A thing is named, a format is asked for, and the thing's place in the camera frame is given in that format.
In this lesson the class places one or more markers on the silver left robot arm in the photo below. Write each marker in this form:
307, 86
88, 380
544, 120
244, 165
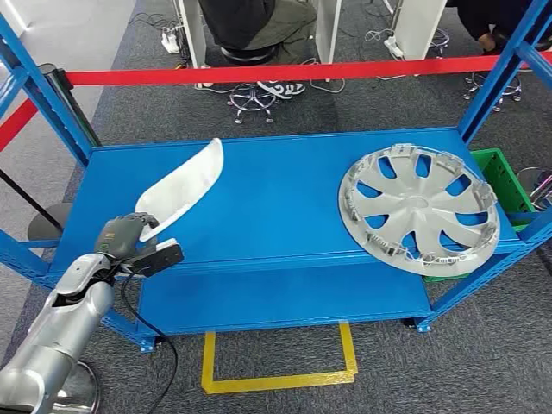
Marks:
64, 331

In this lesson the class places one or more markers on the white curved car part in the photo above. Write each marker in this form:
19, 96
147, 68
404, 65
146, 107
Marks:
185, 183

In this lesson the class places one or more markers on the silver wheel hubcap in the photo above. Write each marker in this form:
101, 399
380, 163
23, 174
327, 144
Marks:
416, 205

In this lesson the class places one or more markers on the white desk panel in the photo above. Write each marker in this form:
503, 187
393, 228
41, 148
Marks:
328, 28
194, 28
418, 25

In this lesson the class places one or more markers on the chrome metal tubes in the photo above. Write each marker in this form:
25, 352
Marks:
537, 188

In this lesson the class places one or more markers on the white power strip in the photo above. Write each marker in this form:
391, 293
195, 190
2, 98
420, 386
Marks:
393, 47
171, 41

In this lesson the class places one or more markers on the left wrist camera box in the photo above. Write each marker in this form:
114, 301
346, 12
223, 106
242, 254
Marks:
159, 258

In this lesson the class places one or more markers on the person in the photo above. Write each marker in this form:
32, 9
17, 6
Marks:
482, 17
242, 23

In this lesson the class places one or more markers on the green plastic crate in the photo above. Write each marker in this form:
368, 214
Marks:
502, 183

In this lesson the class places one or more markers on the black stanchion with round base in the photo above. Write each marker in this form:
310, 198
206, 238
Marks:
43, 225

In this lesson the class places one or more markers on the black stanchion post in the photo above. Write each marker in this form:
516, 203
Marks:
60, 79

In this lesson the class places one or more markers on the chrome stool base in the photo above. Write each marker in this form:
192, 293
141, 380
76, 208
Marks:
439, 40
473, 82

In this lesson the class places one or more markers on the stool with chrome base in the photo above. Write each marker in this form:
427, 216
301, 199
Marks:
251, 98

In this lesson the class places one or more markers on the blue metal shelf rack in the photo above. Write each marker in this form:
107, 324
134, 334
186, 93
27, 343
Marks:
267, 194

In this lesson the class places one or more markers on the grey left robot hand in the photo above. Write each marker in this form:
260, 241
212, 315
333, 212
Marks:
118, 234

